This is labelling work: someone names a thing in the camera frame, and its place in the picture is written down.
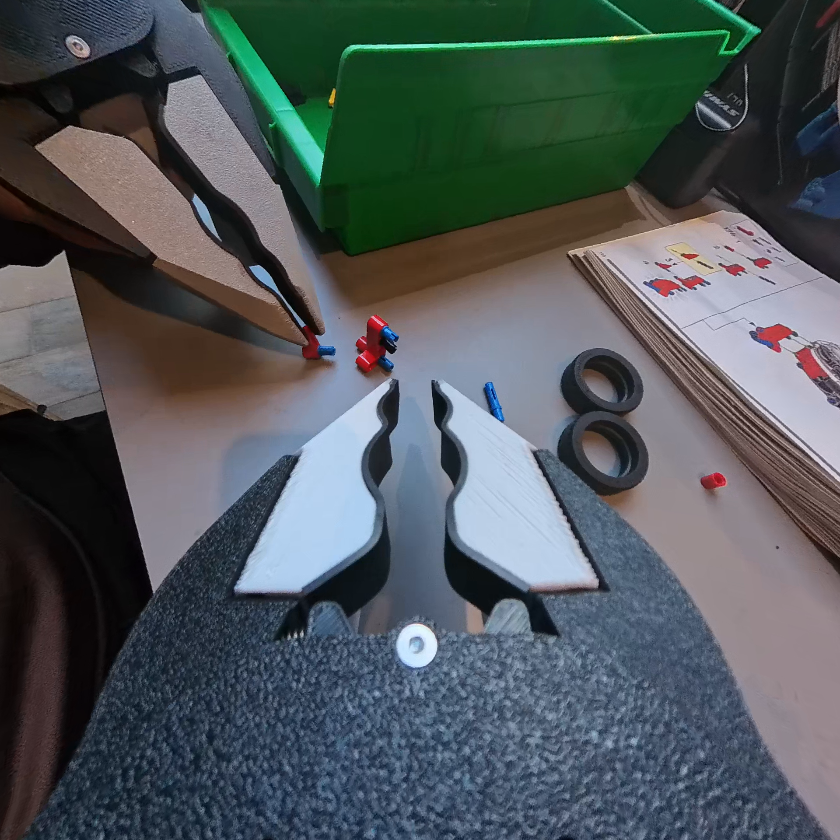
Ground open instruction booklet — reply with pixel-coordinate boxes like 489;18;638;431
567;210;840;559

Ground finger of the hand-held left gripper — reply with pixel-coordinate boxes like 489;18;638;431
35;125;311;349
156;71;327;337

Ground grey desk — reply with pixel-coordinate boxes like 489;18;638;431
69;184;840;788

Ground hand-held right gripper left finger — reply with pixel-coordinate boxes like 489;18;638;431
235;378;401;613

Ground green plastic bin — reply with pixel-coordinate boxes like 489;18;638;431
197;0;762;257

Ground toy car box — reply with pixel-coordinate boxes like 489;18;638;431
715;0;840;283

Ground black tumbler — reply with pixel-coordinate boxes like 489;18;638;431
640;59;752;210

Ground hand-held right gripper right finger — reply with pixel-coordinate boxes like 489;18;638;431
431;378;601;611

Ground red beam assembly blue pins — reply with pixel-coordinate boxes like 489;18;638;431
356;315;399;373

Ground black rubber tyre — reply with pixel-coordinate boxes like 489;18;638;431
561;348;645;416
558;410;651;496

